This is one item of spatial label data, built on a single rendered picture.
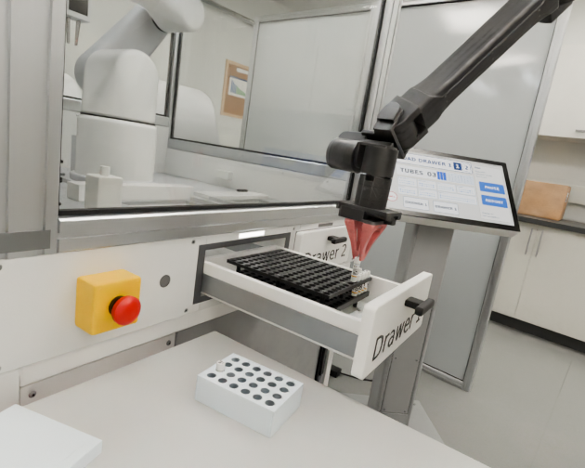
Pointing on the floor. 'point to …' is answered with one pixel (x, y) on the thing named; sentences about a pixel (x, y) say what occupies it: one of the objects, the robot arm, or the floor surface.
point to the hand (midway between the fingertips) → (358, 255)
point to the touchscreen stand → (408, 261)
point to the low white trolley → (361, 417)
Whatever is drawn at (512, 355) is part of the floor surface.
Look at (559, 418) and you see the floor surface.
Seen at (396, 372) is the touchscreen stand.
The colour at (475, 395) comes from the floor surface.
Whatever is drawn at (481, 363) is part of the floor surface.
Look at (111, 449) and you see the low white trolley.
